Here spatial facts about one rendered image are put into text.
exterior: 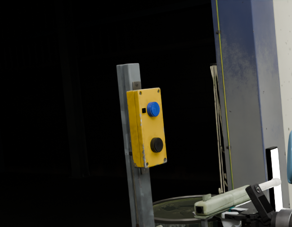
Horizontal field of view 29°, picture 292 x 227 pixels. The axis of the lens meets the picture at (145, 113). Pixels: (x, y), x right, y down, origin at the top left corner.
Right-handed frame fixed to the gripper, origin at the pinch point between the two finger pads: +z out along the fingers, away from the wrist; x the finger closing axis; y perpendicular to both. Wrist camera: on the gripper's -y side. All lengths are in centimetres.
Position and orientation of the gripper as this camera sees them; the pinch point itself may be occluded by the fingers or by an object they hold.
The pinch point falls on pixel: (220, 211)
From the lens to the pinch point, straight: 179.3
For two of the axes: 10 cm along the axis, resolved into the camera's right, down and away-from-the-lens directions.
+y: 0.9, 9.9, 0.6
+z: -7.7, 0.3, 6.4
